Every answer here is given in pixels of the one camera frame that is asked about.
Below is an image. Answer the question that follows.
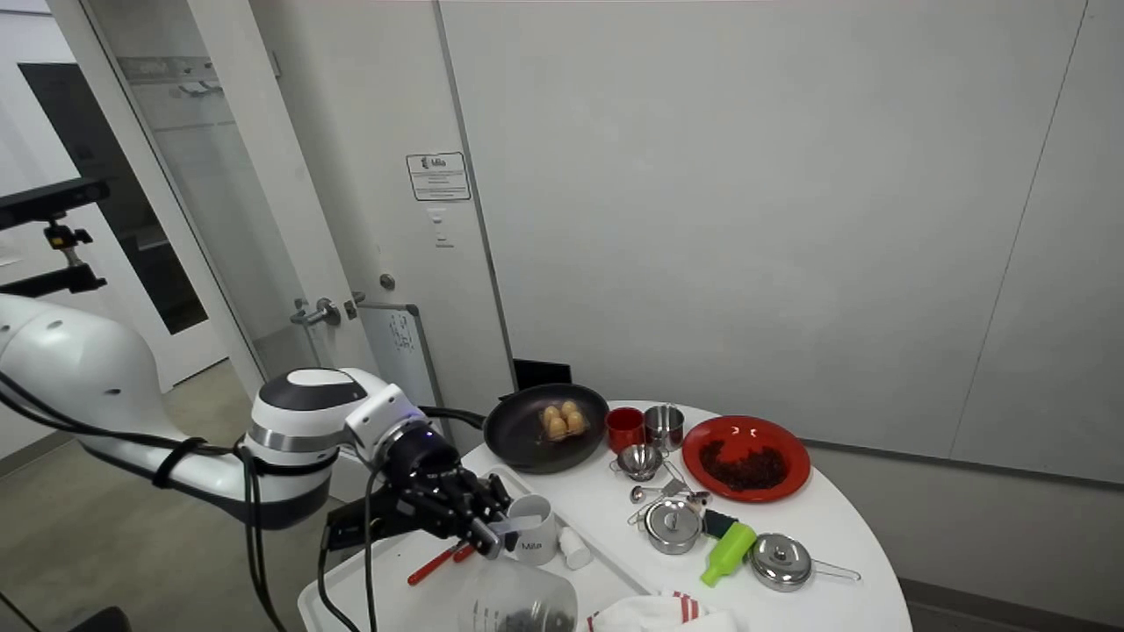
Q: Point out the steel measuring spoon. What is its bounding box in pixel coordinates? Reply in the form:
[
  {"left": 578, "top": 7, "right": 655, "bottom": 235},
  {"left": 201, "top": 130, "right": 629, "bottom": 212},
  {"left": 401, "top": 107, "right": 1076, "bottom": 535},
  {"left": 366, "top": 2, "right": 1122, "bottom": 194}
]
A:
[{"left": 629, "top": 476, "right": 692, "bottom": 504}]

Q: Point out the wall notice sign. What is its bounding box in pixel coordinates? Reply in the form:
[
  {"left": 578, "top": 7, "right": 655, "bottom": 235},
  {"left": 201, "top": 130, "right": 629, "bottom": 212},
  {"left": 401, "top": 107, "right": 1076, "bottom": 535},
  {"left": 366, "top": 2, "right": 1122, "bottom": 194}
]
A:
[{"left": 406, "top": 150, "right": 470, "bottom": 203}]

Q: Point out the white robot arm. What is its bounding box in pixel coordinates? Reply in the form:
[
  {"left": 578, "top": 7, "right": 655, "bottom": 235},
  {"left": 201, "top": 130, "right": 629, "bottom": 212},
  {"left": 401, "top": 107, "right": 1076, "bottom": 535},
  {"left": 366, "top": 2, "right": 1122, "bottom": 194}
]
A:
[{"left": 0, "top": 296, "right": 510, "bottom": 554}]

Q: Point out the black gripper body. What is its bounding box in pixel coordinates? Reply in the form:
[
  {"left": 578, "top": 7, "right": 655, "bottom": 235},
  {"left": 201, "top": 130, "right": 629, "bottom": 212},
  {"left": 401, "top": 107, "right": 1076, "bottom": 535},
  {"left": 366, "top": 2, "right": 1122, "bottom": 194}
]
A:
[{"left": 375, "top": 421, "right": 477, "bottom": 536}]

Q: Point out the red handled utensil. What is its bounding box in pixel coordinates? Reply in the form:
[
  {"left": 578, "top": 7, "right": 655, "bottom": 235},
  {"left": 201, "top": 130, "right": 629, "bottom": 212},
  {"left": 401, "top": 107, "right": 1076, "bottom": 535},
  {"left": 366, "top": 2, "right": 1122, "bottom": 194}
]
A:
[{"left": 408, "top": 544, "right": 473, "bottom": 587}]

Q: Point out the red plate with food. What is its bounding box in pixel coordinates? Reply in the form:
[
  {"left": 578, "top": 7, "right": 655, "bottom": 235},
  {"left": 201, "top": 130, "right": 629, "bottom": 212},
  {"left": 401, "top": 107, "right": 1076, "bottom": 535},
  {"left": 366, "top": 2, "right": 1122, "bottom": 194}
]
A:
[{"left": 683, "top": 413, "right": 811, "bottom": 504}]

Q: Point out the red mug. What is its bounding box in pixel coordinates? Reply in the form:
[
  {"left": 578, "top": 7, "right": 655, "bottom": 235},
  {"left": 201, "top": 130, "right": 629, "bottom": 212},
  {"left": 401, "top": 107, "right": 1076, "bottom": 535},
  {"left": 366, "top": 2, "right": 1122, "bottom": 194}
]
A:
[{"left": 606, "top": 408, "right": 647, "bottom": 451}]

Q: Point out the small steel bowl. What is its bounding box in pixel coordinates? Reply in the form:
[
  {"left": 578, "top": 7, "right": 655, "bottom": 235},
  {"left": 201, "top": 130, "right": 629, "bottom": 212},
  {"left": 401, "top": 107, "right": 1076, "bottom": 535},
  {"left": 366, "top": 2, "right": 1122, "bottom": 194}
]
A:
[{"left": 617, "top": 443, "right": 665, "bottom": 482}]

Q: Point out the black frying pan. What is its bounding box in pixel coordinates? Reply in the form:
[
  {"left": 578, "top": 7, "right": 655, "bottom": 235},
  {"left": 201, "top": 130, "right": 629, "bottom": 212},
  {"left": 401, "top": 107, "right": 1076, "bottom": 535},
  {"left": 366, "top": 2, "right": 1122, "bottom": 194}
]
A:
[{"left": 429, "top": 384, "right": 607, "bottom": 475}]

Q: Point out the small steel lidded pot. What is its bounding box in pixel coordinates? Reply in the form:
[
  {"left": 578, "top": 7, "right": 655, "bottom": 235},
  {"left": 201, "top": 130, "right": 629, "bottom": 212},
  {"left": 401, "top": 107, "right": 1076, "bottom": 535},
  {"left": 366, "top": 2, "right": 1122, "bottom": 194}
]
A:
[{"left": 749, "top": 535, "right": 860, "bottom": 593}]

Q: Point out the white mug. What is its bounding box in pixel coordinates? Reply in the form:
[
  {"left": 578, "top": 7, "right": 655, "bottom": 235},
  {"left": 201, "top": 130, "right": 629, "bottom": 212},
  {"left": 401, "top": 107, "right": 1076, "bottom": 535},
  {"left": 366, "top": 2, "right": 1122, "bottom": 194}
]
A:
[{"left": 502, "top": 494, "right": 561, "bottom": 565}]

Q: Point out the steel cup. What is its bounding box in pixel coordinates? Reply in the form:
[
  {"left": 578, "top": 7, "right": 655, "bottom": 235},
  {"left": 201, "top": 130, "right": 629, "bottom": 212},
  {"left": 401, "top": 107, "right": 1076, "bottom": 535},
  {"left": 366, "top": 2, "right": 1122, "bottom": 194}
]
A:
[{"left": 642, "top": 402, "right": 684, "bottom": 450}]

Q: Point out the round steel tin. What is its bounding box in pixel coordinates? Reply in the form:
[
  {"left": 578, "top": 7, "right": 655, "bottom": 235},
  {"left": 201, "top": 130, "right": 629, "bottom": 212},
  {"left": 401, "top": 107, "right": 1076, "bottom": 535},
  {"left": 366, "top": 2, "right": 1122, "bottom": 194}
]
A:
[{"left": 642, "top": 502, "right": 704, "bottom": 554}]

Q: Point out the white plastic tray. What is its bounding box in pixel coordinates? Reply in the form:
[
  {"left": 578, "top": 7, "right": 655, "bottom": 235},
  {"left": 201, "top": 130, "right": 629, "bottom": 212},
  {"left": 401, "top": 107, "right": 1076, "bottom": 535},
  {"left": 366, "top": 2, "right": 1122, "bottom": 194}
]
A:
[{"left": 295, "top": 468, "right": 655, "bottom": 632}]

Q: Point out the white red striped cloth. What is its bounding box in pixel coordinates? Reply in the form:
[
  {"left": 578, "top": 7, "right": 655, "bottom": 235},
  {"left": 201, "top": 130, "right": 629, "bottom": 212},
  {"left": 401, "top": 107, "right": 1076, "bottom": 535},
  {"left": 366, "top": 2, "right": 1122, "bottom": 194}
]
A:
[{"left": 587, "top": 593, "right": 739, "bottom": 632}]

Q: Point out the clear plastic measuring jug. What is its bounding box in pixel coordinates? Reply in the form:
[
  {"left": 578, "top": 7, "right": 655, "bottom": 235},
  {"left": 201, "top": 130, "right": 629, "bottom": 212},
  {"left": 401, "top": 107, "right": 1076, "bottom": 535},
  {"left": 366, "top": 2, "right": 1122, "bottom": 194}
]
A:
[{"left": 461, "top": 565, "right": 578, "bottom": 632}]

